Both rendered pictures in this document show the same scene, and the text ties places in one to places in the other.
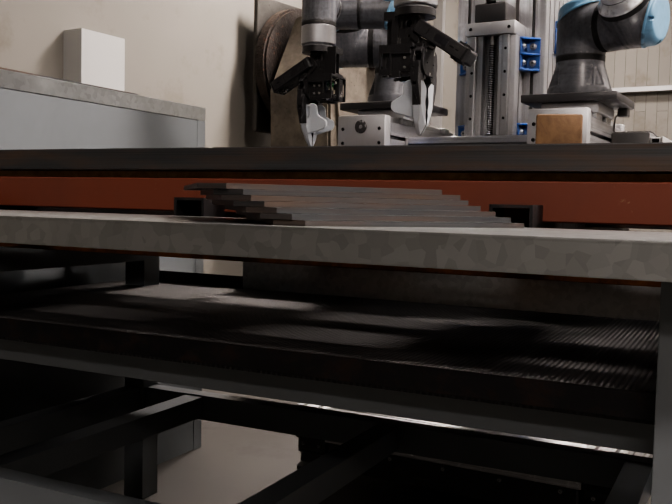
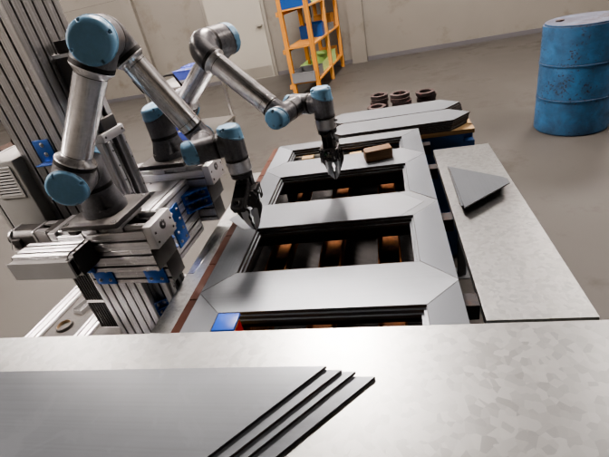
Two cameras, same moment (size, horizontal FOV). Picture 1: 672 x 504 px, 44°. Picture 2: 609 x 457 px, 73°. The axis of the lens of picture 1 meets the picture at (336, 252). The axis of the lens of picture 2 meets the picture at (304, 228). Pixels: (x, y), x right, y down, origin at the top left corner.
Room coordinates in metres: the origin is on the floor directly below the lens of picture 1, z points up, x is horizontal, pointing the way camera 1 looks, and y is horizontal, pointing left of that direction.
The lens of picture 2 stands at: (1.90, 1.31, 1.58)
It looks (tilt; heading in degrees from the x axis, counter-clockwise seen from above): 30 degrees down; 258
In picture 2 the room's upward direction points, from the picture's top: 13 degrees counter-clockwise
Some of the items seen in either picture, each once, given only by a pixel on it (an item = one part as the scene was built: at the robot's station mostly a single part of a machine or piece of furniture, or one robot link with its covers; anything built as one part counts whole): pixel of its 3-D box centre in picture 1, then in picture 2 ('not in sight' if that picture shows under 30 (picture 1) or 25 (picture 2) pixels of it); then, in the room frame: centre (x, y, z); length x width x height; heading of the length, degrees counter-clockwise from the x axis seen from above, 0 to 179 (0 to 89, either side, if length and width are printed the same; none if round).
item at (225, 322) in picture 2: not in sight; (227, 324); (1.98, 0.47, 0.88); 0.06 x 0.06 x 0.02; 64
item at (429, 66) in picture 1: (410, 46); (329, 144); (1.44, -0.12, 1.04); 0.09 x 0.08 x 0.12; 63
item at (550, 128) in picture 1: (558, 136); (377, 152); (1.16, -0.31, 0.87); 0.12 x 0.06 x 0.05; 165
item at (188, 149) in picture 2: (334, 12); (200, 149); (1.90, 0.02, 1.20); 0.11 x 0.11 x 0.08; 82
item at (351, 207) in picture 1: (298, 204); (478, 182); (0.89, 0.04, 0.77); 0.45 x 0.20 x 0.04; 64
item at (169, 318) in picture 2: not in sight; (234, 232); (1.88, -0.39, 0.67); 1.30 x 0.20 x 0.03; 64
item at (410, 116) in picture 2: not in sight; (392, 121); (0.83, -0.79, 0.82); 0.80 x 0.40 x 0.06; 154
